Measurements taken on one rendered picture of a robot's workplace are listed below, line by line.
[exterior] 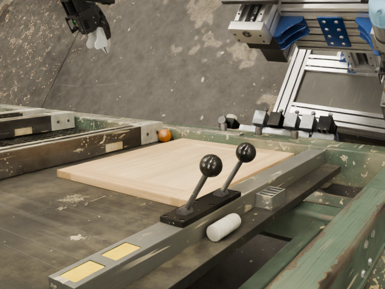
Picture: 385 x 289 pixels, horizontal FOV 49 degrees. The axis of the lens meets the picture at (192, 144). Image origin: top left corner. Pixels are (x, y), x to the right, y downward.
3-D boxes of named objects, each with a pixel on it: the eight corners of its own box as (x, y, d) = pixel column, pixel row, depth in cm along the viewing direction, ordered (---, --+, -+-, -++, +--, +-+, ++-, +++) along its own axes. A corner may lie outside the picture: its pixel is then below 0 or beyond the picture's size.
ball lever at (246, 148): (230, 202, 83) (263, 148, 77) (220, 207, 80) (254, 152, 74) (216, 190, 85) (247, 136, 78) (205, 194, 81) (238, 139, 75)
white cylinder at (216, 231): (220, 243, 71) (242, 229, 78) (220, 227, 71) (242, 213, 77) (205, 239, 73) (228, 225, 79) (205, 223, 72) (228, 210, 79)
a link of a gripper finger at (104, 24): (99, 39, 127) (87, 12, 122) (103, 36, 128) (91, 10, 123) (110, 40, 124) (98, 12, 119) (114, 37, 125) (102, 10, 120)
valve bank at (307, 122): (357, 131, 158) (345, 102, 139) (350, 166, 154) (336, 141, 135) (240, 119, 186) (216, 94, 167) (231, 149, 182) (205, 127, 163)
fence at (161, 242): (324, 163, 127) (325, 150, 126) (75, 318, 51) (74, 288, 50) (308, 161, 130) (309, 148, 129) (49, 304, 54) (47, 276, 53)
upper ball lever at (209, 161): (196, 221, 73) (231, 161, 67) (183, 227, 70) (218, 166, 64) (180, 206, 75) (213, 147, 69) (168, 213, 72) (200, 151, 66)
